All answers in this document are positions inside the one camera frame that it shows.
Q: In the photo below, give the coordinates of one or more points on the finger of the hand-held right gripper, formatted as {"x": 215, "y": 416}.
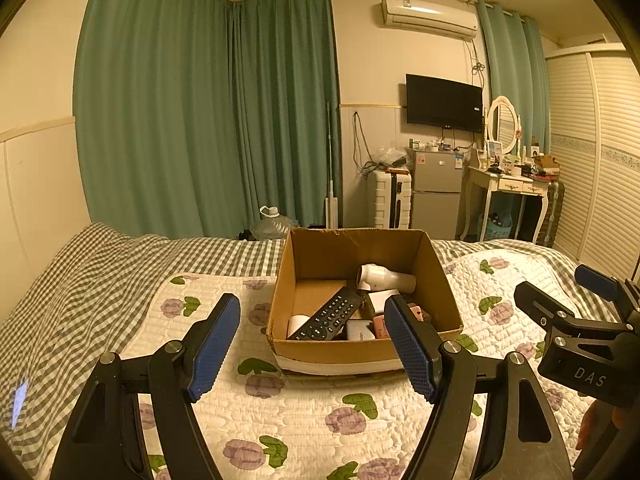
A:
{"x": 595, "y": 280}
{"x": 537, "y": 300}

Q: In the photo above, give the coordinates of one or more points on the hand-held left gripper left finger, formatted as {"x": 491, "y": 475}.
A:
{"x": 215, "y": 350}

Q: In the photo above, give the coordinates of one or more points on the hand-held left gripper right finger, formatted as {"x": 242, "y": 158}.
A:
{"x": 410, "y": 350}

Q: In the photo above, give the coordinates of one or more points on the pink case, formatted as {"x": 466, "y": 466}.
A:
{"x": 382, "y": 327}

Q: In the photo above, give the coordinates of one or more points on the white square charger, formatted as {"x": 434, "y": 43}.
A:
{"x": 380, "y": 305}

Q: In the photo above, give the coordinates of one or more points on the white bottle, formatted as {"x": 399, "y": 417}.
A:
{"x": 385, "y": 280}

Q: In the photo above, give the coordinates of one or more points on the brown cardboard box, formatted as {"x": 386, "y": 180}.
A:
{"x": 325, "y": 350}

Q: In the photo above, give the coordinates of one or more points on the small white cylinder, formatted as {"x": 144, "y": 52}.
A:
{"x": 298, "y": 324}

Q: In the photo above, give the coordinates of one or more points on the black remote control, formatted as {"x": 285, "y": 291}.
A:
{"x": 327, "y": 316}

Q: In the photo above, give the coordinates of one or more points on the person's right hand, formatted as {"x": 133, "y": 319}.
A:
{"x": 587, "y": 425}

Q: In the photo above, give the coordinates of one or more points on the dark suitcase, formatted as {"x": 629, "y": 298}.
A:
{"x": 552, "y": 210}

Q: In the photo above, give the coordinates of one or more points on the blue plastic basket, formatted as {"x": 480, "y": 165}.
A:
{"x": 497, "y": 227}

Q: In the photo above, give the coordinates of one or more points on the white floral quilt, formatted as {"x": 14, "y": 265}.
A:
{"x": 300, "y": 425}

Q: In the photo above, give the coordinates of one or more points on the white dressing table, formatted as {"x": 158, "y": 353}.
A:
{"x": 510, "y": 185}

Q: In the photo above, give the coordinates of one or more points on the white louvered wardrobe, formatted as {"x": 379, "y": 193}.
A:
{"x": 595, "y": 160}

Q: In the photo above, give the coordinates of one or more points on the brown boxes stack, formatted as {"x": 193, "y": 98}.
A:
{"x": 546, "y": 165}

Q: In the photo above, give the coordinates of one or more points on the clear plastic water jug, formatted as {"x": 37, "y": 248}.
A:
{"x": 272, "y": 225}

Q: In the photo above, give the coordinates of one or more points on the silver fridge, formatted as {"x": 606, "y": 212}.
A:
{"x": 437, "y": 195}

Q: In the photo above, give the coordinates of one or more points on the white suitcase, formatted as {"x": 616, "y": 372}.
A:
{"x": 382, "y": 200}

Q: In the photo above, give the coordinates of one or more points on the oval white mirror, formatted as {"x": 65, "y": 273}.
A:
{"x": 502, "y": 125}

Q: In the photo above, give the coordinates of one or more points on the clear plastic bag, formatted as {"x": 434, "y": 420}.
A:
{"x": 387, "y": 157}

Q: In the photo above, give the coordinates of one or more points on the white mop pole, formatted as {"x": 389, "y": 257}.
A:
{"x": 329, "y": 160}

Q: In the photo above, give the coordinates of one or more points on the narrow teal curtain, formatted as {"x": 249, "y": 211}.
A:
{"x": 515, "y": 70}

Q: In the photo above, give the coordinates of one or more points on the wide teal curtain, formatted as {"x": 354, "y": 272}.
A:
{"x": 150, "y": 100}

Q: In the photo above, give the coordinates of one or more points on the teal corner curtain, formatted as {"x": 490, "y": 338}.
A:
{"x": 285, "y": 100}

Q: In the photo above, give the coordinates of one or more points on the white air conditioner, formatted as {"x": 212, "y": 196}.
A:
{"x": 430, "y": 16}

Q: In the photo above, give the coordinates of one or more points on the black wall television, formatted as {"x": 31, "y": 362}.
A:
{"x": 442, "y": 102}

